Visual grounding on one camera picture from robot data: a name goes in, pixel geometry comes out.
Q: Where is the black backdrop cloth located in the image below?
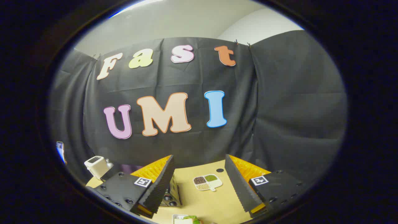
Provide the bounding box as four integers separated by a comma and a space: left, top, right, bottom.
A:
48, 30, 348, 187

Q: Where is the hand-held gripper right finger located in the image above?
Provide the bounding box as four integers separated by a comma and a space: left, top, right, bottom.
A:
224, 154, 307, 219

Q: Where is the white ribbed plastic tray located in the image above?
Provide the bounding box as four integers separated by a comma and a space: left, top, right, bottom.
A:
172, 214, 190, 224

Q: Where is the white bread toaster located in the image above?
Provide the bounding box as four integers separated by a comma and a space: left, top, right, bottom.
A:
84, 156, 109, 180

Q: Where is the white sectioned dish of grains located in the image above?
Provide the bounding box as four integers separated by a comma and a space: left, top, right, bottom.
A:
193, 174, 223, 192

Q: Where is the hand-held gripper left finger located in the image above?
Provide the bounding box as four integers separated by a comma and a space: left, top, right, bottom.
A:
86, 155, 175, 219

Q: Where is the thin printed panel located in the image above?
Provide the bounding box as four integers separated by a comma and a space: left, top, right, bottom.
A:
56, 141, 66, 164

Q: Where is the black toaster oven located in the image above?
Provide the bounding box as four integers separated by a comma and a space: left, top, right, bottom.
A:
101, 163, 183, 208

